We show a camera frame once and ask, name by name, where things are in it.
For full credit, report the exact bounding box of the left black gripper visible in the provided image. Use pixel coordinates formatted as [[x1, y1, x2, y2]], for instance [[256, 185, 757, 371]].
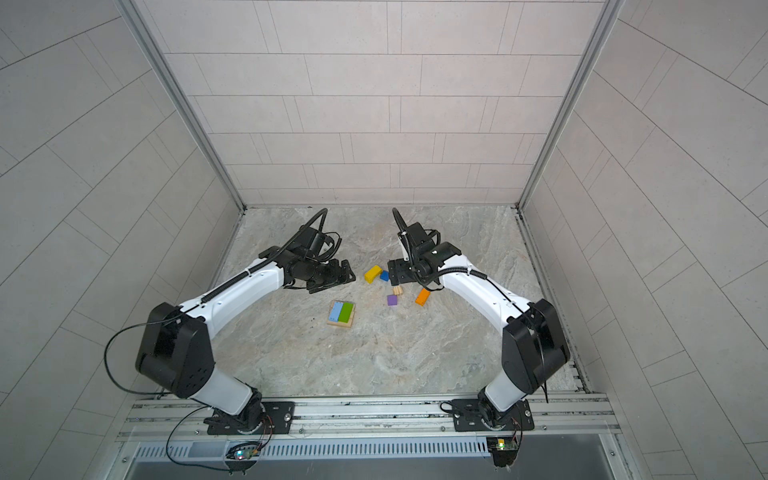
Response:
[[303, 257, 360, 292]]

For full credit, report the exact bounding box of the light blue wood block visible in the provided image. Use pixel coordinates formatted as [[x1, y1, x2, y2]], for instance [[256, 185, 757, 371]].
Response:
[[329, 301, 344, 322]]

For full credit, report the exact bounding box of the green wood block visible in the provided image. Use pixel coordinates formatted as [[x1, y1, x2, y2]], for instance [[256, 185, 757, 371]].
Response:
[[338, 302, 355, 324]]

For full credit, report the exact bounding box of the natural wood block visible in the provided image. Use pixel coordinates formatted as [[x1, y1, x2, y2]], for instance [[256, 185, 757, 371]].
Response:
[[326, 321, 353, 328]]

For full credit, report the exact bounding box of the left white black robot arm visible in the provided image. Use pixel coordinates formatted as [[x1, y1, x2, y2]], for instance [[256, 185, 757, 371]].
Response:
[[135, 209, 356, 434]]

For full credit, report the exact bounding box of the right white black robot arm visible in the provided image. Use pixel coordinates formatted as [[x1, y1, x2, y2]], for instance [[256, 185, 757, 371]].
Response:
[[388, 208, 571, 430]]

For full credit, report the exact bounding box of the orange wood block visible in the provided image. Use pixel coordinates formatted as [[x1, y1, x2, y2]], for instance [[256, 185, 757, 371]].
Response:
[[415, 288, 431, 306]]

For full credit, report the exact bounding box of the yellow wood block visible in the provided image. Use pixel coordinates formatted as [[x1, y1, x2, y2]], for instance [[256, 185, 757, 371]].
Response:
[[364, 265, 383, 284]]

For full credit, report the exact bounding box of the left green circuit board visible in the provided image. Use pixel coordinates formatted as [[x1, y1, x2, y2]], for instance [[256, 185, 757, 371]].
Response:
[[225, 441, 264, 462]]

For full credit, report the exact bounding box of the right circuit board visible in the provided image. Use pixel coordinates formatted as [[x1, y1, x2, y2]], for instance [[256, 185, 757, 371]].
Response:
[[486, 437, 520, 468]]

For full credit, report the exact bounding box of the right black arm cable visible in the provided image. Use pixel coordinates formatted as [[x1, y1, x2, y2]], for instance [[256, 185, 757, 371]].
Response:
[[391, 207, 550, 403]]

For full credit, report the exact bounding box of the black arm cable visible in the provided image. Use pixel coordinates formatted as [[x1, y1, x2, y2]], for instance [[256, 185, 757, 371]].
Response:
[[391, 207, 550, 403], [103, 208, 343, 472]]

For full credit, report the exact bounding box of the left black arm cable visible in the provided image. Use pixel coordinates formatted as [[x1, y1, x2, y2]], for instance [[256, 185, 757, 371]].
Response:
[[103, 208, 343, 472]]

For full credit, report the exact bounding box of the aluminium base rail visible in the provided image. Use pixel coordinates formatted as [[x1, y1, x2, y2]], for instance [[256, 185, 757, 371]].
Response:
[[116, 393, 621, 442]]

